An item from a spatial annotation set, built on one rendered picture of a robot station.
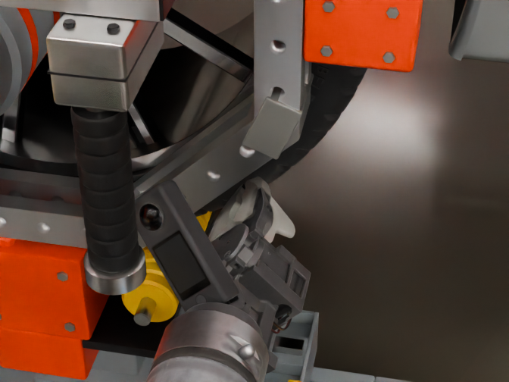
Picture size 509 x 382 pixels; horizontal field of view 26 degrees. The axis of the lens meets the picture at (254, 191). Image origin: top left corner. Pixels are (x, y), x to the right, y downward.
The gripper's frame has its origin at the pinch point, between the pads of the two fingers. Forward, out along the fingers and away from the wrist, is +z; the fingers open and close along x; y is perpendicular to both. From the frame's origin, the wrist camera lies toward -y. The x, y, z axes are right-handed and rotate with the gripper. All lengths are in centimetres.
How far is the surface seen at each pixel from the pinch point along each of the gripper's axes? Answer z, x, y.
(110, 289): -28.6, 5.4, -11.0
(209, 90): 10.8, -2.4, -6.6
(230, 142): -6.0, 6.1, -6.6
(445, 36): 144, -34, 57
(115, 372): 8.9, -42.1, 14.7
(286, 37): -5.9, 17.2, -11.0
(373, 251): 66, -39, 51
